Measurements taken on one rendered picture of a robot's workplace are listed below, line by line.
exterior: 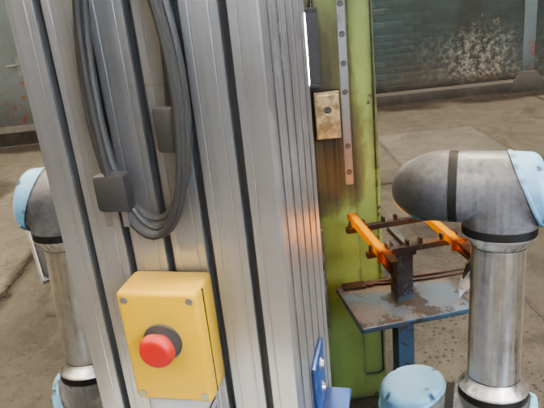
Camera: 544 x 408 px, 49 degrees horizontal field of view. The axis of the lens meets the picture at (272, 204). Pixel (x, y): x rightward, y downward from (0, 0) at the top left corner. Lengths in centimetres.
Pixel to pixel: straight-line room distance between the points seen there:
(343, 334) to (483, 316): 155
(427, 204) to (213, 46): 51
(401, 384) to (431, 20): 735
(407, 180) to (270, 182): 44
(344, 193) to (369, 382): 88
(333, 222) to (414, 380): 124
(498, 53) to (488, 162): 769
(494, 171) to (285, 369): 46
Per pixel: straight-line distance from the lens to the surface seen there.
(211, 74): 57
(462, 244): 192
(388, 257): 181
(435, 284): 225
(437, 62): 836
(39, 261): 195
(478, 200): 95
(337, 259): 237
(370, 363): 266
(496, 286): 101
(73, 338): 123
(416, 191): 97
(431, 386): 113
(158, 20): 55
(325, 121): 216
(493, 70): 864
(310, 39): 209
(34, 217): 115
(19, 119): 856
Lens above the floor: 174
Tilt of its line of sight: 21 degrees down
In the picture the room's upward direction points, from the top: 6 degrees counter-clockwise
